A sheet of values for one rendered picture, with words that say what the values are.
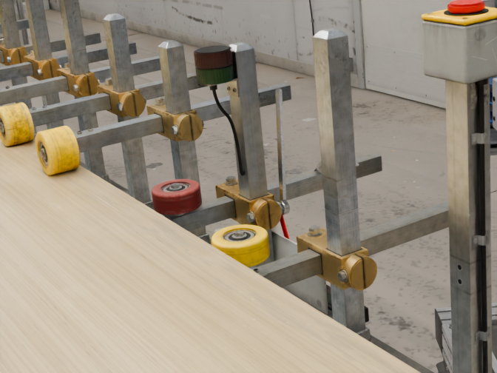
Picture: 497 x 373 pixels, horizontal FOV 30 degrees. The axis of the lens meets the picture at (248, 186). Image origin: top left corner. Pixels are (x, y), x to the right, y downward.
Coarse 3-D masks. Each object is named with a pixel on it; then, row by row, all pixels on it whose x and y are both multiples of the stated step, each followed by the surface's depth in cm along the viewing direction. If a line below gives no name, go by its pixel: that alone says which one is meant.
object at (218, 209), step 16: (368, 160) 170; (304, 176) 164; (320, 176) 165; (272, 192) 160; (288, 192) 162; (304, 192) 164; (208, 208) 154; (224, 208) 156; (192, 224) 153; (208, 224) 155
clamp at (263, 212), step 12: (216, 192) 162; (228, 192) 158; (240, 204) 155; (252, 204) 153; (264, 204) 151; (276, 204) 153; (240, 216) 156; (252, 216) 152; (264, 216) 152; (276, 216) 153; (264, 228) 153
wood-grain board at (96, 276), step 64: (0, 192) 160; (64, 192) 156; (0, 256) 133; (64, 256) 130; (128, 256) 128; (192, 256) 126; (0, 320) 113; (64, 320) 112; (128, 320) 110; (192, 320) 108; (256, 320) 107; (320, 320) 105
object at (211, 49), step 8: (200, 48) 146; (208, 48) 145; (216, 48) 145; (224, 48) 144; (232, 80) 146; (216, 88) 146; (232, 88) 148; (216, 96) 147; (224, 112) 148; (232, 128) 149; (240, 160) 152; (240, 168) 152
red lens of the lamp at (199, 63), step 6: (198, 54) 143; (204, 54) 142; (210, 54) 142; (216, 54) 142; (222, 54) 142; (228, 54) 143; (198, 60) 143; (204, 60) 142; (210, 60) 142; (216, 60) 142; (222, 60) 142; (228, 60) 143; (198, 66) 144; (204, 66) 143; (210, 66) 142; (216, 66) 142; (222, 66) 143
